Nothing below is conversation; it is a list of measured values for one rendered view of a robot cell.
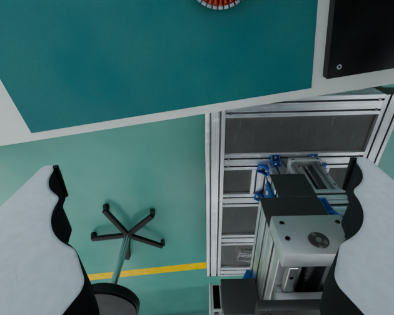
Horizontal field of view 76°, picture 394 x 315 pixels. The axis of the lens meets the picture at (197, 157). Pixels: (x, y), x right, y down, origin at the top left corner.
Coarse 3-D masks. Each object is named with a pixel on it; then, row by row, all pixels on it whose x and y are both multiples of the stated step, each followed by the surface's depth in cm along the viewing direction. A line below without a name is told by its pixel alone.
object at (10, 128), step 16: (320, 0) 43; (320, 16) 44; (320, 32) 46; (320, 48) 47; (320, 64) 49; (0, 80) 50; (320, 80) 50; (336, 80) 50; (352, 80) 50; (368, 80) 50; (384, 80) 50; (0, 96) 52; (272, 96) 52; (288, 96) 52; (304, 96) 52; (0, 112) 54; (16, 112) 54; (160, 112) 54; (176, 112) 54; (192, 112) 54; (208, 112) 54; (0, 128) 56; (16, 128) 56; (64, 128) 56; (80, 128) 56; (96, 128) 56; (0, 144) 58
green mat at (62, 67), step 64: (0, 0) 43; (64, 0) 43; (128, 0) 43; (192, 0) 43; (256, 0) 43; (0, 64) 49; (64, 64) 49; (128, 64) 49; (192, 64) 49; (256, 64) 49
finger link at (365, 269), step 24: (360, 168) 10; (360, 192) 8; (384, 192) 8; (360, 216) 8; (384, 216) 8; (360, 240) 7; (384, 240) 7; (336, 264) 6; (360, 264) 6; (384, 264) 6; (336, 288) 6; (360, 288) 6; (384, 288) 6; (336, 312) 6; (360, 312) 5; (384, 312) 5
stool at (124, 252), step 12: (108, 204) 168; (108, 216) 165; (120, 228) 171; (132, 228) 173; (96, 240) 177; (144, 240) 178; (120, 252) 162; (120, 264) 155; (96, 288) 127; (108, 288) 127; (120, 288) 129; (96, 300) 128; (108, 300) 128; (120, 300) 128; (132, 300) 130; (108, 312) 135; (120, 312) 135; (132, 312) 135
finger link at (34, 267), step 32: (32, 192) 9; (64, 192) 11; (0, 224) 8; (32, 224) 8; (64, 224) 9; (0, 256) 7; (32, 256) 7; (64, 256) 7; (0, 288) 6; (32, 288) 6; (64, 288) 6
